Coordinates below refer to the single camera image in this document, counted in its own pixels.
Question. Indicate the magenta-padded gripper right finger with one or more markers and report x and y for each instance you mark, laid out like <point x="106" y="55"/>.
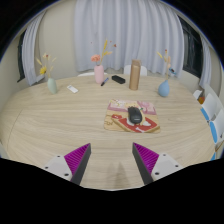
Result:
<point x="166" y="165"/>

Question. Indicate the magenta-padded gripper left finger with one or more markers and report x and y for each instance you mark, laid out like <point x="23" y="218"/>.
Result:
<point x="56" y="165"/>

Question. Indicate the black computer mouse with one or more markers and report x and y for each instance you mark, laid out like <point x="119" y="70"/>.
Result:
<point x="135" y="115"/>

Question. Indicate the cartoon print mouse pad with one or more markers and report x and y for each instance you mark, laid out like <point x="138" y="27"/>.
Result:
<point x="116" y="120"/>

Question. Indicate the row of white blue chairs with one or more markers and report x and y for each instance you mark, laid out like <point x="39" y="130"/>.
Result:
<point x="211" y="116"/>

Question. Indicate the light blue vase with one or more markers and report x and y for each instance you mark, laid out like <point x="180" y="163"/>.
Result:
<point x="163" y="89"/>

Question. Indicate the small white remote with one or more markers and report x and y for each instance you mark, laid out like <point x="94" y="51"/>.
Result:
<point x="72" y="89"/>

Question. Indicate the pale green vase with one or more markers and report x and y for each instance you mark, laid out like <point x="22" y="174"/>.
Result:
<point x="52" y="86"/>

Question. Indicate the white chair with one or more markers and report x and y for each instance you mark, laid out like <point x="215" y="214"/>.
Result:
<point x="144" y="70"/>
<point x="85" y="74"/>

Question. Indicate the tan drink bottle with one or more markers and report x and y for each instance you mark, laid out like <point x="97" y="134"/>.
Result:
<point x="135" y="75"/>

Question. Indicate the blue marker pen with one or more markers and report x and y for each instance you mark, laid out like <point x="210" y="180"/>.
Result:
<point x="104" y="82"/>

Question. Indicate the black rectangular case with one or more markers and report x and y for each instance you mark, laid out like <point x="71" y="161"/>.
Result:
<point x="118" y="79"/>

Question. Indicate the pink vase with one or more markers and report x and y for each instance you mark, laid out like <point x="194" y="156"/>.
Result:
<point x="99" y="74"/>

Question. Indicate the narrow white curtain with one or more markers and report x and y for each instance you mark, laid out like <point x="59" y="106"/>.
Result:
<point x="31" y="50"/>
<point x="205" y="63"/>

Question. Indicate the pink and yellow dried flowers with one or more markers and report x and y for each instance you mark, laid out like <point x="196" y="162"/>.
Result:
<point x="95" y="58"/>

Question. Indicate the dark window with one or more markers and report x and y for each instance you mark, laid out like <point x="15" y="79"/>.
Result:
<point x="21" y="56"/>
<point x="191" y="50"/>

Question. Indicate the wide white curtain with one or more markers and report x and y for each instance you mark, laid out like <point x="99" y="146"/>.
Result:
<point x="130" y="30"/>

